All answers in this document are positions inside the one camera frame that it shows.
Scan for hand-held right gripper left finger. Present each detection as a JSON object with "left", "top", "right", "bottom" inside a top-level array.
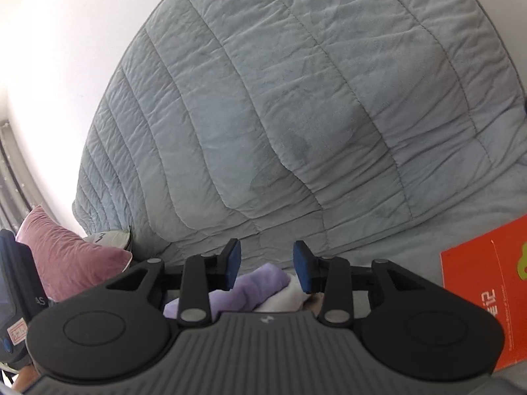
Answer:
[{"left": 106, "top": 239, "right": 241, "bottom": 328}]

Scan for grey quilted headboard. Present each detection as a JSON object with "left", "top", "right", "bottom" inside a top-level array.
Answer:
[{"left": 72, "top": 0, "right": 527, "bottom": 264}]

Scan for pink velvet pillow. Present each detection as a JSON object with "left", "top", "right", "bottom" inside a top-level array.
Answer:
[{"left": 15, "top": 205, "right": 132, "bottom": 302}]

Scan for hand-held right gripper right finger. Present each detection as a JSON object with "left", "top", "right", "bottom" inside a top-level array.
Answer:
[{"left": 292, "top": 240, "right": 421, "bottom": 328}]

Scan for purple pants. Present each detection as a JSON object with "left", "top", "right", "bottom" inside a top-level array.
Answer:
[{"left": 164, "top": 264, "right": 290, "bottom": 317}]

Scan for grey patterned curtain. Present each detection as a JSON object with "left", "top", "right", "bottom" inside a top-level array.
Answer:
[{"left": 0, "top": 119, "right": 36, "bottom": 233}]

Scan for red box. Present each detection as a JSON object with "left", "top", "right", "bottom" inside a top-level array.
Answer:
[{"left": 440, "top": 214, "right": 527, "bottom": 373}]

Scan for grey bed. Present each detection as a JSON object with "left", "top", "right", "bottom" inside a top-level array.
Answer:
[{"left": 160, "top": 191, "right": 527, "bottom": 395}]

